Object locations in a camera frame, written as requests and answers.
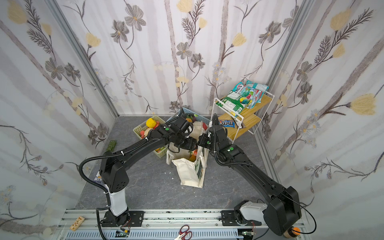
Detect floral canvas tote bag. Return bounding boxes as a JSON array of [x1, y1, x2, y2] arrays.
[[165, 120, 209, 189]]

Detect beige toy garlic bulb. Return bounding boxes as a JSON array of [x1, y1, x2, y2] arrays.
[[144, 128, 153, 137]]

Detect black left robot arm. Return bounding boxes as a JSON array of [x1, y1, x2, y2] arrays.
[[78, 115, 197, 230]]

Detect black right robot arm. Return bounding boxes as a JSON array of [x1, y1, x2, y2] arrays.
[[198, 114, 302, 236]]

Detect blue M&M candy bag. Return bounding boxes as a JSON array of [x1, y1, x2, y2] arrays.
[[219, 120, 236, 128]]

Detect blue plastic vegetable basket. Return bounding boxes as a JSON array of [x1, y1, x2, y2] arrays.
[[168, 107, 210, 126]]

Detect yellow toy bell pepper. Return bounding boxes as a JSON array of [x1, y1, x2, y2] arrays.
[[146, 118, 158, 129]]

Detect green snack packet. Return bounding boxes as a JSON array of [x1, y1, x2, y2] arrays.
[[216, 91, 250, 117]]

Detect green plastic fruit basket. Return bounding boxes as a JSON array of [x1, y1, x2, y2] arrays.
[[133, 115, 168, 159]]

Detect teal snack packet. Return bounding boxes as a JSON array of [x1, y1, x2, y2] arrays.
[[234, 80, 269, 109]]

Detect small green toy on floor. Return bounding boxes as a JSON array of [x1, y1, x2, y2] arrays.
[[106, 140, 117, 152]]

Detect small blue card box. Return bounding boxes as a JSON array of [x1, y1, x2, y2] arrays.
[[93, 171, 103, 184]]

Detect orange and wood tape roll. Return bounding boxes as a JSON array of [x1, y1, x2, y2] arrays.
[[284, 227, 301, 239]]

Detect wooden tag block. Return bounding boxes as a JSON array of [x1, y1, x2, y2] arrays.
[[70, 216, 85, 232]]

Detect white wire wooden shelf rack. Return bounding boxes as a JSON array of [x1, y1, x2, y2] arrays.
[[211, 91, 275, 143]]

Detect red handled scissors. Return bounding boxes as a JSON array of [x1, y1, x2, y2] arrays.
[[175, 225, 193, 240]]

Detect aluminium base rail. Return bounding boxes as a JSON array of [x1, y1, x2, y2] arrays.
[[52, 209, 285, 240]]

